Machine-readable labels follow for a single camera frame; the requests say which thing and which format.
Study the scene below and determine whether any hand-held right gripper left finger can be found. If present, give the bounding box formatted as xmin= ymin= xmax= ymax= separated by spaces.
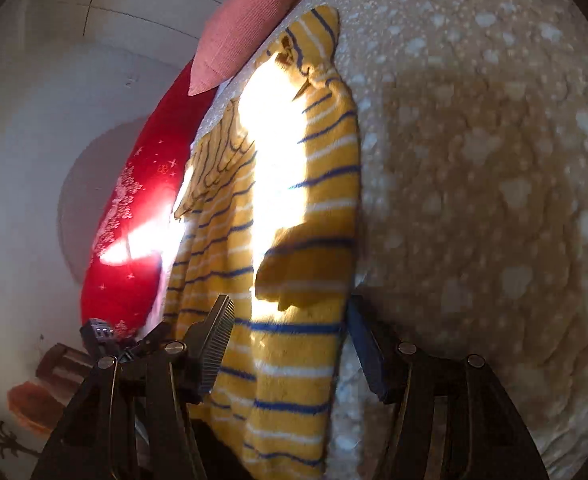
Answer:
xmin=31 ymin=294 xmax=236 ymax=480

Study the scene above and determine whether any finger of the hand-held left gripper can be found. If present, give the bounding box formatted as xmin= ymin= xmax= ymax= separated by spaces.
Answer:
xmin=118 ymin=322 xmax=173 ymax=363

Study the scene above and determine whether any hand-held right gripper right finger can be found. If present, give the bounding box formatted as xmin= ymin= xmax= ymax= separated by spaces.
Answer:
xmin=346 ymin=295 xmax=551 ymax=480

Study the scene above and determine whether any yellow striped sweater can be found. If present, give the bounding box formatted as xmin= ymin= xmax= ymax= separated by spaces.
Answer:
xmin=161 ymin=5 xmax=363 ymax=480

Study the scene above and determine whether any brown wooden stool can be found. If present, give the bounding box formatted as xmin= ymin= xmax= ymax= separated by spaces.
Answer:
xmin=36 ymin=342 xmax=95 ymax=392

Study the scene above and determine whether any red pillow with white print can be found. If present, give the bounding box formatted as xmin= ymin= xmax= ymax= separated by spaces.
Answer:
xmin=80 ymin=57 xmax=215 ymax=341

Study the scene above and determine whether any beige spotted blanket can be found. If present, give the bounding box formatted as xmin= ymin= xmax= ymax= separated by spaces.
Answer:
xmin=194 ymin=0 xmax=588 ymax=480

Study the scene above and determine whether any pink knitted pillow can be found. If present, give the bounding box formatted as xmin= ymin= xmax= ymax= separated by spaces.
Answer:
xmin=188 ymin=0 xmax=303 ymax=97

